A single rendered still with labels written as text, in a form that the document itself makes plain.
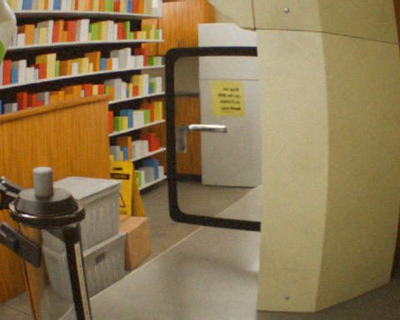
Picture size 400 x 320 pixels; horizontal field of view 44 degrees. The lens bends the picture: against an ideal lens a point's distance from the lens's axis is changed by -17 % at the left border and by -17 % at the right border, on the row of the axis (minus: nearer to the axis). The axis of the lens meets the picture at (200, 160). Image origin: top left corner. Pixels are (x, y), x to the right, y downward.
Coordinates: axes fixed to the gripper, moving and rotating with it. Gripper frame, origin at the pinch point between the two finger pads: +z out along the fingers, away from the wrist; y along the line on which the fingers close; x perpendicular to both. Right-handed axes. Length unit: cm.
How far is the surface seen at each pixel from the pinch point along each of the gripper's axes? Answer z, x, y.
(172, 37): -231, 26, 560
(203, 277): 9, 20, 47
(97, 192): -103, 89, 216
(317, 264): 30.5, 2.3, 32.4
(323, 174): 25.7, -12.0, 32.5
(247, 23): 7.4, -30.4, 32.8
